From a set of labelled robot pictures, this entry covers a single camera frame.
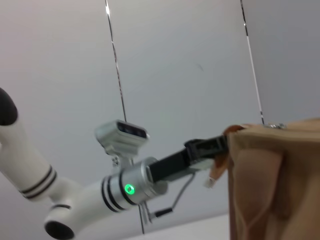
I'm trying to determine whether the silver metal zipper pull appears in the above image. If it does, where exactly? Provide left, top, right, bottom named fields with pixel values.
left=264, top=122, right=287, bottom=130

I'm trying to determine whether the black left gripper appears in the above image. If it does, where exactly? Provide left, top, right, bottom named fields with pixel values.
left=146, top=134, right=230, bottom=184

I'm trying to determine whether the khaki canvas food bag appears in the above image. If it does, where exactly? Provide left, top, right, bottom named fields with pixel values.
left=208, top=121, right=320, bottom=240

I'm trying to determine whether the left gripper cable with plug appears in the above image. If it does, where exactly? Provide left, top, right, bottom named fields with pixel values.
left=139, top=172, right=196, bottom=225

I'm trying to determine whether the small white bag tag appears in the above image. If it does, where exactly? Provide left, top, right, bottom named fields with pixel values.
left=203, top=174, right=217, bottom=189

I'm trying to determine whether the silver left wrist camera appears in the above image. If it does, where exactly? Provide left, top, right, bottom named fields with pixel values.
left=94, top=119, right=151, bottom=162

